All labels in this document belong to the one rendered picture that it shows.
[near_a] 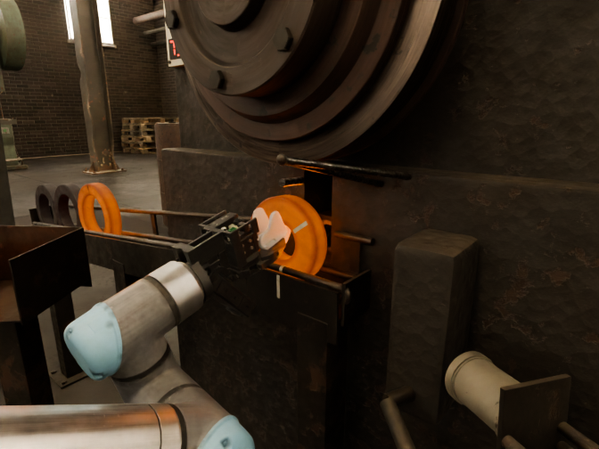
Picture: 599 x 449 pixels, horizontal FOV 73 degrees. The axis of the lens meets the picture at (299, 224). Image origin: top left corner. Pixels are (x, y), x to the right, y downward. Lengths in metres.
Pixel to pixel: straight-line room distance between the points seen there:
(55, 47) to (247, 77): 10.76
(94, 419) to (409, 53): 0.47
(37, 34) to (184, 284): 10.73
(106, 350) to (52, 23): 10.94
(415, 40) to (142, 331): 0.45
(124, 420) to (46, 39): 10.92
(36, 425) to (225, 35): 0.46
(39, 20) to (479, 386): 11.09
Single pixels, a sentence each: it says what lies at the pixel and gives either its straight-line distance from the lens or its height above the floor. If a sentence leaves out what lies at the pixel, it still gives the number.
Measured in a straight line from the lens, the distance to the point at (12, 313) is 0.91.
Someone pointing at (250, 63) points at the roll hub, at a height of 1.01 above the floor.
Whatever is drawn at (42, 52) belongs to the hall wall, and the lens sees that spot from 11.13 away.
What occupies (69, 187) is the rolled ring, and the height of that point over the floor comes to 0.74.
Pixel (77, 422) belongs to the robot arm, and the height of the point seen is 0.71.
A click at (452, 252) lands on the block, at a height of 0.80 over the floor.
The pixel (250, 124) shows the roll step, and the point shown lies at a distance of 0.62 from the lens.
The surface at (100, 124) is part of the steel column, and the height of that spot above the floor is 0.79.
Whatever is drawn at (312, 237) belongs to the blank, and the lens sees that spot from 0.63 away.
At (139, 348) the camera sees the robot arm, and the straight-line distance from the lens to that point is 0.52.
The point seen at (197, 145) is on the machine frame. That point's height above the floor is 0.88.
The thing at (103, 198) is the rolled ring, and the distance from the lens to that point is 1.19.
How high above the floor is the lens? 0.95
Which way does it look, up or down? 15 degrees down
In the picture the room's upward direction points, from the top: straight up
